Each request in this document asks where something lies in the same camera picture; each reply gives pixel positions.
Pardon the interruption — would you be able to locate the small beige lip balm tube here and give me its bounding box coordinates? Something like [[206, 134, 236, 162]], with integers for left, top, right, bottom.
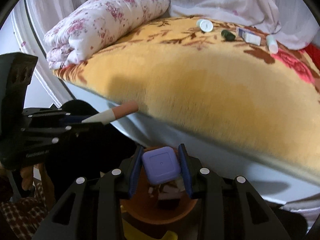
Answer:
[[82, 101, 139, 125]]

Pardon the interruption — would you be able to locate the purple square case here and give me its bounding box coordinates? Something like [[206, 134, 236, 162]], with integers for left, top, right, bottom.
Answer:
[[142, 146, 181, 185]]

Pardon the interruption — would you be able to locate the dark green small bottle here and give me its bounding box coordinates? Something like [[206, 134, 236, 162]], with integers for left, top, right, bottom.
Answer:
[[221, 29, 236, 42]]

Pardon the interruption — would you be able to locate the orange trash bin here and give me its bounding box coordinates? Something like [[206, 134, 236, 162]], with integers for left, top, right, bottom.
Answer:
[[121, 147, 197, 225]]

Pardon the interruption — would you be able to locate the yellow floral plush blanket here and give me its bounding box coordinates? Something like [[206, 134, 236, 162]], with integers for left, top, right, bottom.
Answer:
[[54, 16, 319, 181]]

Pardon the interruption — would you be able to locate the floral pink white pillow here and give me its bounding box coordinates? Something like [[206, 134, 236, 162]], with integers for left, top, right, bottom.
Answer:
[[44, 0, 170, 70]]

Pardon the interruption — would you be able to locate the blue white medicine box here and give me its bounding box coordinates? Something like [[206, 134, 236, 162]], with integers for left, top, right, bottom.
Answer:
[[236, 27, 261, 46]]

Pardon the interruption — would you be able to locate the white round jar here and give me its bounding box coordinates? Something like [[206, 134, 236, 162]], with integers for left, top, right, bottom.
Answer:
[[196, 19, 214, 33]]

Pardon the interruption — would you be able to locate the white slim bottle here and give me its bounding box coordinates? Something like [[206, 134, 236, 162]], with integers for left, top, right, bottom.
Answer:
[[266, 35, 279, 54]]

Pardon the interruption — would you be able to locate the red blanket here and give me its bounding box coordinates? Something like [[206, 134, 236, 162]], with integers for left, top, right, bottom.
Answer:
[[304, 43, 320, 70]]

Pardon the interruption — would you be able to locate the sheer white curtain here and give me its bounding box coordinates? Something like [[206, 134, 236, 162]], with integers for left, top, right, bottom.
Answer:
[[8, 0, 319, 105]]

